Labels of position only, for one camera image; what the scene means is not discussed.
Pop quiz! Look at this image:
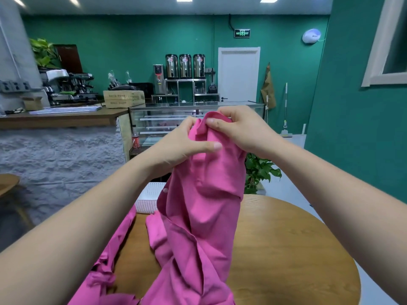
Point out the person's left hand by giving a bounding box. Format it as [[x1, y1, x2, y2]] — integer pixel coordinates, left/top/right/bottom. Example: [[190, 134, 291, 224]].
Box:
[[148, 116, 223, 173]]

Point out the person's right hand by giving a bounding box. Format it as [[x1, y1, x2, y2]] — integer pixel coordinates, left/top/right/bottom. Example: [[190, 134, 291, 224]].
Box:
[[205, 105, 281, 160]]

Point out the white woven plastic basket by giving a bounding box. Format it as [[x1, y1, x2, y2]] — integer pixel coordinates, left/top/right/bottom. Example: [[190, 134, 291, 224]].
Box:
[[134, 181, 168, 215]]

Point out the pink towel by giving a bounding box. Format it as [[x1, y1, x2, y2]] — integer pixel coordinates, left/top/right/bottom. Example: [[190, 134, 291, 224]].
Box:
[[139, 111, 249, 305]]

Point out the pile of pink cloths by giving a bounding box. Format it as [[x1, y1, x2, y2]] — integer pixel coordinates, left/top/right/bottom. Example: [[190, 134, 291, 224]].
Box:
[[68, 205, 138, 305]]

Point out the person's left forearm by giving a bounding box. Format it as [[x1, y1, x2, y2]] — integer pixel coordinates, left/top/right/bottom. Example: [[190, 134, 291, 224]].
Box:
[[0, 149, 167, 305]]

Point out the person's right forearm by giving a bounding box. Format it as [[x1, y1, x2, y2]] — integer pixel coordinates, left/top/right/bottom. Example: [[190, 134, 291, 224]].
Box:
[[266, 135, 407, 305]]

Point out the glass display case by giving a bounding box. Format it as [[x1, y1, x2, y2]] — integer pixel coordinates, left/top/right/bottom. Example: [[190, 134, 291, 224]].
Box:
[[129, 101, 266, 157]]

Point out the white mop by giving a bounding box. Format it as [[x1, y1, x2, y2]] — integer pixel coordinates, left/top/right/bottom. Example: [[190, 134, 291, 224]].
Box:
[[279, 82, 294, 139]]

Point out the green potted plant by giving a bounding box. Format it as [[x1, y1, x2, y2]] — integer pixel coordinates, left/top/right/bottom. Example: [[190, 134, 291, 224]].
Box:
[[244, 152, 283, 195]]

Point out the white door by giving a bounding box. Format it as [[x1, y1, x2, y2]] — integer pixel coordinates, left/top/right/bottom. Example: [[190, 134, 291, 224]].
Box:
[[217, 47, 262, 104]]

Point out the cardboard box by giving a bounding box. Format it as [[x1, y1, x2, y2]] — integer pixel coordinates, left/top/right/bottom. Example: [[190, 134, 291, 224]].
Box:
[[102, 89, 146, 110]]

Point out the steel drink urn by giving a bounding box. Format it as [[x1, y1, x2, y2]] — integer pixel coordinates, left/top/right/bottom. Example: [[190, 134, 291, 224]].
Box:
[[164, 54, 179, 79], [192, 54, 206, 79], [178, 54, 192, 79]]

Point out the wooden bar counter top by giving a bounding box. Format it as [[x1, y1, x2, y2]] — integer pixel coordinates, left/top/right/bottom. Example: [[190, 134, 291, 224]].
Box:
[[0, 105, 136, 131]]

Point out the silver coffee machine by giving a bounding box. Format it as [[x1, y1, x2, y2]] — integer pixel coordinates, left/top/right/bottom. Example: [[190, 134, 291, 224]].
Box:
[[41, 68, 98, 106]]

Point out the leafy plant on shelf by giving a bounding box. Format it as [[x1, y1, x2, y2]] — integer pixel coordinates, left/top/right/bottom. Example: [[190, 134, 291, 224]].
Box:
[[28, 37, 62, 71]]

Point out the small round wooden side table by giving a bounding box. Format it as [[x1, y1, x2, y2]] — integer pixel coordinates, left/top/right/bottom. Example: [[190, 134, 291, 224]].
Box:
[[0, 173, 22, 200]]

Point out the round white wall lamp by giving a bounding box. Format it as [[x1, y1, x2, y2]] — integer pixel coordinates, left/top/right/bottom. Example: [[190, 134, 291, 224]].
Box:
[[301, 28, 323, 46]]

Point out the white window frame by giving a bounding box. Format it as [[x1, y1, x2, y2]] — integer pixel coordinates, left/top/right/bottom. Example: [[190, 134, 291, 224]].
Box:
[[360, 0, 407, 88]]

